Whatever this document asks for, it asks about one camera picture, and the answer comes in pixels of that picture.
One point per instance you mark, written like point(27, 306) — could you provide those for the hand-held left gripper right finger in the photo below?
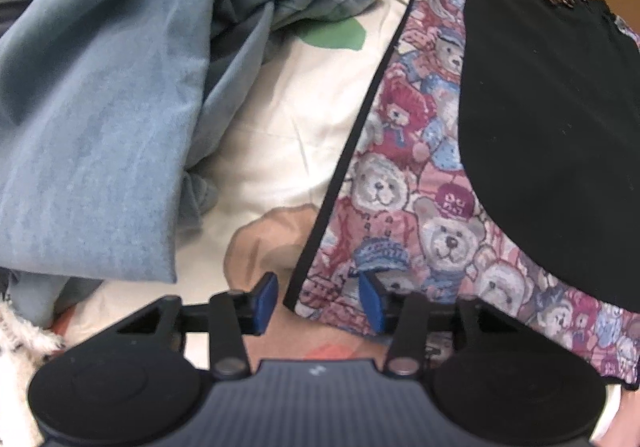
point(372, 302)

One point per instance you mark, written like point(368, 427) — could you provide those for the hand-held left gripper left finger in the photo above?
point(264, 302)

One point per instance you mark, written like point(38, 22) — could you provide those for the black garment with bear-print lining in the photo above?
point(540, 127)

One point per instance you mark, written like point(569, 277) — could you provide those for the white cartoon-print bed sheet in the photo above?
point(280, 127)

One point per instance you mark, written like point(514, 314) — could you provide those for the blue-grey garment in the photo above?
point(100, 127)

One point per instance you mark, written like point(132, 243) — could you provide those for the white fluffy cloth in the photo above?
point(20, 357)

